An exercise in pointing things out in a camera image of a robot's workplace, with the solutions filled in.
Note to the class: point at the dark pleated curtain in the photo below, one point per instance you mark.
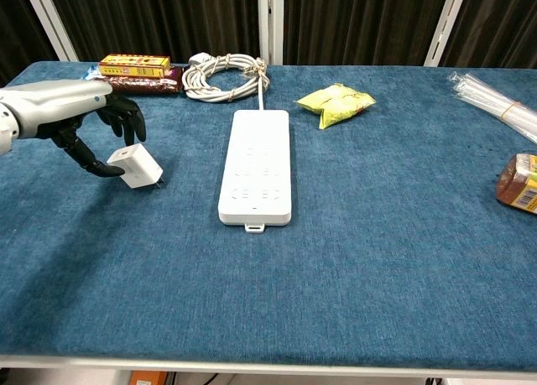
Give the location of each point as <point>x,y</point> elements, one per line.
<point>168,16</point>

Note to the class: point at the yellow green snack bag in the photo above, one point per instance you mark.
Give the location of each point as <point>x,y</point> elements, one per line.
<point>335,104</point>

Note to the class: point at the blue table cloth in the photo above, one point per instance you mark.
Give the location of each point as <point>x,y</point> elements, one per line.
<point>268,297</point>

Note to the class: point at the clear wrapped straws bundle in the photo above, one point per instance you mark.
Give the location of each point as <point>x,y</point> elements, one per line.
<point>495,104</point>

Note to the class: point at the tea bottle yellow label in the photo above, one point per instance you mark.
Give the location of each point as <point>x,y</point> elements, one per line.
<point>514,183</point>

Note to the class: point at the yellow red snack box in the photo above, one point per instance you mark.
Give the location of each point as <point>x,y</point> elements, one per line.
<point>134,66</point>

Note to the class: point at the brown snack package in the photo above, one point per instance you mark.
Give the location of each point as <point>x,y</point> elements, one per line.
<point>147,85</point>

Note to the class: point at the white power adapter plug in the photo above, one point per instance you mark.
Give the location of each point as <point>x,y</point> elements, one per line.
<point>138,169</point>

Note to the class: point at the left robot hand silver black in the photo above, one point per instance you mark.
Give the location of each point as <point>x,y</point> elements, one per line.
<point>54,100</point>

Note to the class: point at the white power strip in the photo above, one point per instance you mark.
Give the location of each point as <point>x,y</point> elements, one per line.
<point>256,200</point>

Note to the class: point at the white frame post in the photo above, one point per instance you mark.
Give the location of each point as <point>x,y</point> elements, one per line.
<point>446,24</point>
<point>270,20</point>
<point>50,20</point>

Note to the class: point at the orange box under table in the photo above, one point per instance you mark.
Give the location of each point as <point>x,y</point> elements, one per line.
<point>147,378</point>

